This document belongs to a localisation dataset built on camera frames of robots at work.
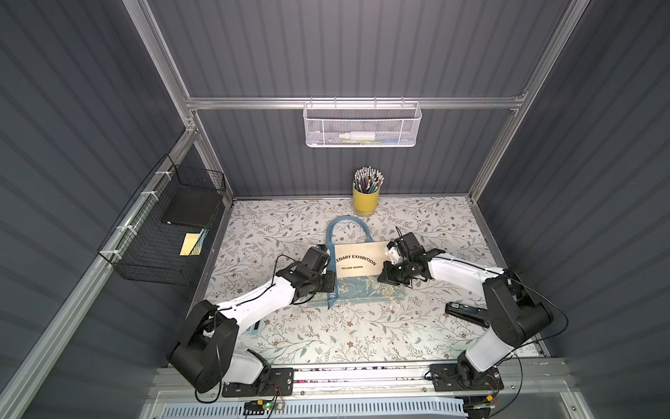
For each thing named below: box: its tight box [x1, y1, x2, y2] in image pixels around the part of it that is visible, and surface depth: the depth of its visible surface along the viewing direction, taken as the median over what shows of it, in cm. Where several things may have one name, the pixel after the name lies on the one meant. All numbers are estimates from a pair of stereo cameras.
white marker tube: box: [338, 130, 377, 141], surface depth 93 cm
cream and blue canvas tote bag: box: [308, 216, 407, 310], surface depth 97 cm
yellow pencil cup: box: [352, 186, 381, 218], surface depth 110 cm
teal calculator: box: [246, 317, 266, 335], surface depth 82 cm
